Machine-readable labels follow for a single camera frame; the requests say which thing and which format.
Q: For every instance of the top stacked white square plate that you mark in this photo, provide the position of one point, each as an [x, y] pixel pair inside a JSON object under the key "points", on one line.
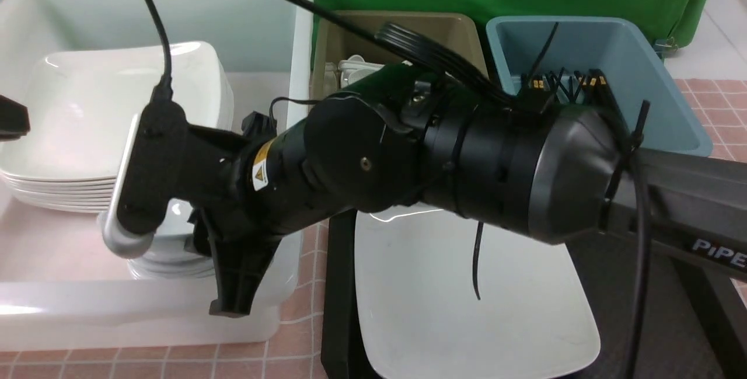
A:
{"points": [[199, 83]]}

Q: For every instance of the olive plastic spoon bin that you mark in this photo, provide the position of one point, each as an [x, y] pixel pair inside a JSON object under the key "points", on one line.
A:
{"points": [[416, 36]]}

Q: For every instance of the pile of white soup spoons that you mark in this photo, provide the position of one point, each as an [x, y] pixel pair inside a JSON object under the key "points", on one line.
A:
{"points": [[349, 71]]}

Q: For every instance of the stack of white square plates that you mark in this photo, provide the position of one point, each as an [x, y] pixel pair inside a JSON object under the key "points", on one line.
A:
{"points": [[58, 192]]}

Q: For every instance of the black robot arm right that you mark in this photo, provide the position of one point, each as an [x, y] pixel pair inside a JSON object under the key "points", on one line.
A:
{"points": [[548, 171]]}

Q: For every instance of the white square rice plate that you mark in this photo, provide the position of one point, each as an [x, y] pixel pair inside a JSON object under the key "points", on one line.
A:
{"points": [[420, 317]]}

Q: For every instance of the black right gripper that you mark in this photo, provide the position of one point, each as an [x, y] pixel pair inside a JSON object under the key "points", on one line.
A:
{"points": [[166, 158]]}

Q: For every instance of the pile of black chopsticks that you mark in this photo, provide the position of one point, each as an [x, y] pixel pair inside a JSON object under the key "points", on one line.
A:
{"points": [[560, 81]]}

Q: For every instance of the blue plastic chopstick bin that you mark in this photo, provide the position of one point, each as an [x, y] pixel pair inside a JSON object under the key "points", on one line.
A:
{"points": [[537, 44]]}

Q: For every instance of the stack of white bowls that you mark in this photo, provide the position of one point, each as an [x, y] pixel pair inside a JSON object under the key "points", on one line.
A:
{"points": [[167, 259]]}

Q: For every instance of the white plastic storage bin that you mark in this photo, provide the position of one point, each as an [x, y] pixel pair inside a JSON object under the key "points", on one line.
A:
{"points": [[61, 287]]}

